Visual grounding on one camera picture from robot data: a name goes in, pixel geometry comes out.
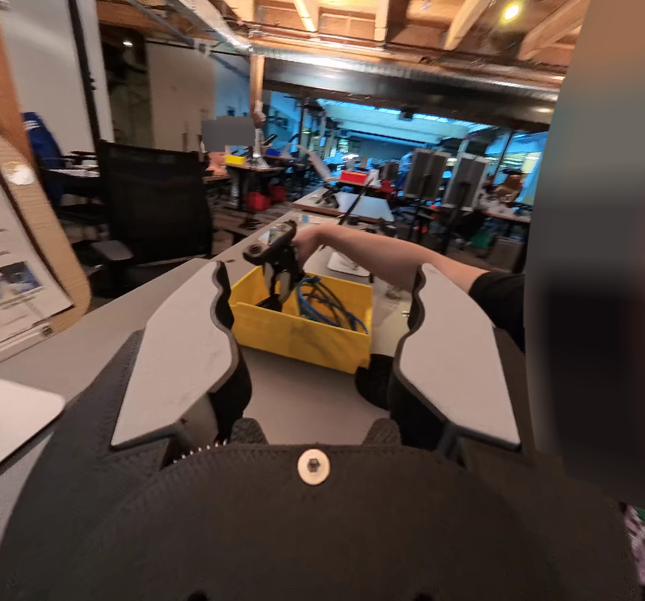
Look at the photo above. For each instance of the blue jacket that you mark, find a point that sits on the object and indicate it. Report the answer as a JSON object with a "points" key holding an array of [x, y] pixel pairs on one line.
{"points": [[45, 152]]}

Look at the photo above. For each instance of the small yellow bin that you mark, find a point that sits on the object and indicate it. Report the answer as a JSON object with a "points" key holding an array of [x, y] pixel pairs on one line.
{"points": [[236, 160]]}

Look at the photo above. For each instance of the grey computer monitor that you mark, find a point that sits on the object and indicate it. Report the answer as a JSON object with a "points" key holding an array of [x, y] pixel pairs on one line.
{"points": [[426, 172], [466, 180]]}

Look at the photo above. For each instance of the ceiling lamp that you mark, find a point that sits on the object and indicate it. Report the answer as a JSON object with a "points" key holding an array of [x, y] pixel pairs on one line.
{"points": [[511, 10]]}

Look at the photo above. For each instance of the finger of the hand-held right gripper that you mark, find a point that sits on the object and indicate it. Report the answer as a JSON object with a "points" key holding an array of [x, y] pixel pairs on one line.
{"points": [[290, 286], [272, 283]]}

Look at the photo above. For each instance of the patterned cloth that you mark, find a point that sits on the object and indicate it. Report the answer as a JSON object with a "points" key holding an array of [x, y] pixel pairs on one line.
{"points": [[636, 530]]}

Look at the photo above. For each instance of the silver ventilation duct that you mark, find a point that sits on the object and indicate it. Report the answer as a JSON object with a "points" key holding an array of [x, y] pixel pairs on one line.
{"points": [[221, 31]]}

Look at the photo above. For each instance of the person's right hand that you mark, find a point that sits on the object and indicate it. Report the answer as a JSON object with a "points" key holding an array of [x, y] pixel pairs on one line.
{"points": [[310, 243]]}

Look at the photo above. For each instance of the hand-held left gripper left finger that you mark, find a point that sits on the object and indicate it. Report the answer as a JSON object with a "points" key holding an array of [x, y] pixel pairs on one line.
{"points": [[181, 359]]}

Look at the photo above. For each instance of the person's right forearm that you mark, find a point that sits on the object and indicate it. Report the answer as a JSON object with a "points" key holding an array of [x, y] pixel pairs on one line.
{"points": [[393, 258]]}

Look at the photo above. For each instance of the white poster stand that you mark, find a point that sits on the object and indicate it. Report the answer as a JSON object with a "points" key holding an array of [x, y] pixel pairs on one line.
{"points": [[25, 414]]}

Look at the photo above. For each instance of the black office chair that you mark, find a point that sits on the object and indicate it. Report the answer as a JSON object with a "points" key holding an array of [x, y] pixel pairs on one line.
{"points": [[156, 203]]}

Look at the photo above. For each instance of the yellow plastic bin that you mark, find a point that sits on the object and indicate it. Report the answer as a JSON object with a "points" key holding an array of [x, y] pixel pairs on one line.
{"points": [[302, 339]]}

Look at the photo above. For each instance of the person's black shirt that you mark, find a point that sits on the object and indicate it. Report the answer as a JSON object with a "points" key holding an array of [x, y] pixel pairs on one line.
{"points": [[499, 303]]}

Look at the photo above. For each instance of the red plastic bin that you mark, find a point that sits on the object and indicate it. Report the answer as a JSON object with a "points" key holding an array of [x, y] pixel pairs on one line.
{"points": [[360, 176]]}

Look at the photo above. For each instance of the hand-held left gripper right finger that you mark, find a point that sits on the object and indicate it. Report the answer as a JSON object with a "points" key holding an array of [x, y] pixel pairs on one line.
{"points": [[453, 369]]}

